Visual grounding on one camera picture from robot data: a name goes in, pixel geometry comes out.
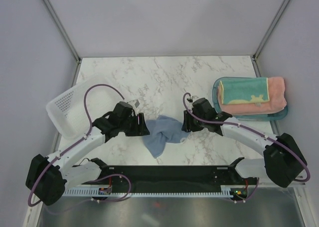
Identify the teal translucent plastic tub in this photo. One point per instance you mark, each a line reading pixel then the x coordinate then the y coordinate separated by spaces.
pixel 249 117

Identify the yellow towel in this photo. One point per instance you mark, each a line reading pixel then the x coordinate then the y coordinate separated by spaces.
pixel 244 91

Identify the white slotted cable duct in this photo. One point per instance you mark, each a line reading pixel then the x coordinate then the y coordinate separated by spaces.
pixel 117 191

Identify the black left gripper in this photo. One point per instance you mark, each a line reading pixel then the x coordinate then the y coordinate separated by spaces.
pixel 139 130

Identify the white perforated plastic basket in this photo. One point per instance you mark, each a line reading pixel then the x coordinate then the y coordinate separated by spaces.
pixel 67 111

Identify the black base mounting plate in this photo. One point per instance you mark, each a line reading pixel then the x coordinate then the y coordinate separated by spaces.
pixel 179 177

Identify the blue towel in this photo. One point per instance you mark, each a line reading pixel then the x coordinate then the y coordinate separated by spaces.
pixel 163 130

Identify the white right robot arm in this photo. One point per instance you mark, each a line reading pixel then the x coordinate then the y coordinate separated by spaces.
pixel 281 159

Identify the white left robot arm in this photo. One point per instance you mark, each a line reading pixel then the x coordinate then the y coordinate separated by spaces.
pixel 49 177

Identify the right aluminium frame post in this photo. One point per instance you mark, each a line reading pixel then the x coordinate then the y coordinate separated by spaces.
pixel 282 8

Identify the aluminium frame post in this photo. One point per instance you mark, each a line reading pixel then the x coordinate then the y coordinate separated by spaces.
pixel 282 8
pixel 53 14

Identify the left aluminium frame post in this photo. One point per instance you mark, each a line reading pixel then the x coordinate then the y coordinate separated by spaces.
pixel 53 14

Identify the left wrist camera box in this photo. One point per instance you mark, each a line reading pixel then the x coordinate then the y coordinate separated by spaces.
pixel 134 103

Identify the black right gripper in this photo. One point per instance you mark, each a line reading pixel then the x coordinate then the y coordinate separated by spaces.
pixel 187 126

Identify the pink towel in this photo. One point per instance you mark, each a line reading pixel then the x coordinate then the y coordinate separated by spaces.
pixel 248 96

